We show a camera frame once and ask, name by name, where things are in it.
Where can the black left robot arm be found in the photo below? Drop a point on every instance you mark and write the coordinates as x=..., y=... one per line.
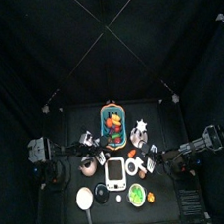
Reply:
x=69, y=151

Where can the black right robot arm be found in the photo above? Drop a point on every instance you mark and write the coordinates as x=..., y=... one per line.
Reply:
x=193, y=145

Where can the brown toy egg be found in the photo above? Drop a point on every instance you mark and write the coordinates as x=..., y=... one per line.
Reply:
x=141, y=174

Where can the white toy egg half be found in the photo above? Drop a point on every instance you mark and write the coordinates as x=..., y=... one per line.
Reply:
x=118, y=198

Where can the teal basket with orange rim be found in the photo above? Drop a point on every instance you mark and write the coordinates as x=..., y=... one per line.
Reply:
x=102, y=131

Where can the silver round toy pot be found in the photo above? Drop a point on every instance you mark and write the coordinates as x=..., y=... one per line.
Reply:
x=138, y=137

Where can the green toy food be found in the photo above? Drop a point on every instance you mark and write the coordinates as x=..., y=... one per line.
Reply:
x=115, y=136

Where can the purple toy food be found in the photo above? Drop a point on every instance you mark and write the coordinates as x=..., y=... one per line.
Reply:
x=112, y=131

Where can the silver boxy toy appliance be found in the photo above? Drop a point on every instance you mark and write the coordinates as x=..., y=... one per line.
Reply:
x=86, y=139

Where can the orange toy carrot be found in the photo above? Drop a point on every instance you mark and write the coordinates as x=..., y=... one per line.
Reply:
x=131, y=153

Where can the red toy tomato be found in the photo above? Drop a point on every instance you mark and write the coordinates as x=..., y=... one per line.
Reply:
x=117, y=140

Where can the copper toy kettle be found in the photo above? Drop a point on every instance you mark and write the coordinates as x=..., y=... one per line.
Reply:
x=88, y=167

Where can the small red toy food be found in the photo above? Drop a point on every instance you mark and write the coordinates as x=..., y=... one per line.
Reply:
x=118, y=129

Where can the orange toy food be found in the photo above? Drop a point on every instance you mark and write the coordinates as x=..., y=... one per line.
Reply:
x=109, y=122

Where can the white star-shaped toy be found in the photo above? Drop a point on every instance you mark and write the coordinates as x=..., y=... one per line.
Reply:
x=141, y=125

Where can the yellow toy food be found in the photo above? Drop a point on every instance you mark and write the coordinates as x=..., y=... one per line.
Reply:
x=116, y=118

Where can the white toy induction stove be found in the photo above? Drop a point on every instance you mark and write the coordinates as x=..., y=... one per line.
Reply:
x=116, y=185

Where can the small orange toy fruit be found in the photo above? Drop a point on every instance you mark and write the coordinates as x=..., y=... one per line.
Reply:
x=150, y=197

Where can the green toy vegetables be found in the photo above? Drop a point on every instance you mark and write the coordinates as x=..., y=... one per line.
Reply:
x=136, y=194

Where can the black round pot lid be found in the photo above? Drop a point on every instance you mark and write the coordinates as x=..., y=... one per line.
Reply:
x=101, y=193

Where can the grey toy pot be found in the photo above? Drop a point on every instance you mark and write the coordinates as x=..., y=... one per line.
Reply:
x=129, y=197

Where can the white toy frying pan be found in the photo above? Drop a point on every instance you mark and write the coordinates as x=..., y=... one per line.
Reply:
x=84, y=198

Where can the silver frame corner bracket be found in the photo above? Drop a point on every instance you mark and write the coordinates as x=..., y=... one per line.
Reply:
x=220, y=17
x=45, y=109
x=175, y=98

